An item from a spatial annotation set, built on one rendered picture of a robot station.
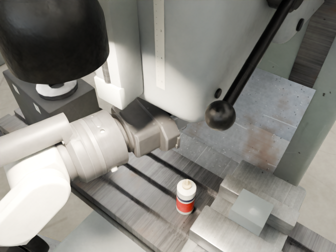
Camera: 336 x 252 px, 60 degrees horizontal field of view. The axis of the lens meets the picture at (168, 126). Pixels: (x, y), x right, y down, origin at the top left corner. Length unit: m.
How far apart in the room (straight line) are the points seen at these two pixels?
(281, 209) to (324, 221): 1.36
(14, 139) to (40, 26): 0.22
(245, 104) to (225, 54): 0.54
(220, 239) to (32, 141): 0.34
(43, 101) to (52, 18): 0.51
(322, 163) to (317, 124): 1.36
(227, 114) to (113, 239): 0.54
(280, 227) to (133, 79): 0.41
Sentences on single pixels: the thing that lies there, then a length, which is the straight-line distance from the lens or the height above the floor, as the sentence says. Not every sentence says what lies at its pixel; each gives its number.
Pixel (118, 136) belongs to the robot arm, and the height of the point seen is 1.27.
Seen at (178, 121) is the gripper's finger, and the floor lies 1.24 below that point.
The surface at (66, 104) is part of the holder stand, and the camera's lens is 0.67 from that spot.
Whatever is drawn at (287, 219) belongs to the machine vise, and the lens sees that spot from 0.59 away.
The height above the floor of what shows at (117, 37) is 1.43.
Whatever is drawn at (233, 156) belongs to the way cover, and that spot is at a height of 0.92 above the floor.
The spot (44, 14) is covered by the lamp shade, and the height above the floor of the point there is 1.49.
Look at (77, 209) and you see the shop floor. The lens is 1.85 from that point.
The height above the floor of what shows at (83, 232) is 0.88.
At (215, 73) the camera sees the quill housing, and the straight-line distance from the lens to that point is 0.30.
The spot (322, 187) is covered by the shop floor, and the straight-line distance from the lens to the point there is 2.08.
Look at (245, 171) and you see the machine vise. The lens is 0.68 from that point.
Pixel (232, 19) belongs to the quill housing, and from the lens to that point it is 0.29.
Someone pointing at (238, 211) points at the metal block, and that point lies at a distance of 0.54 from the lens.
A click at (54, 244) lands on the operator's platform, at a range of 1.34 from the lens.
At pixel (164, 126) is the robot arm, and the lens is 0.42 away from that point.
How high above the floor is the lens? 1.57
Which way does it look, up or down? 46 degrees down
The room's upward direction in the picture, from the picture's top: straight up
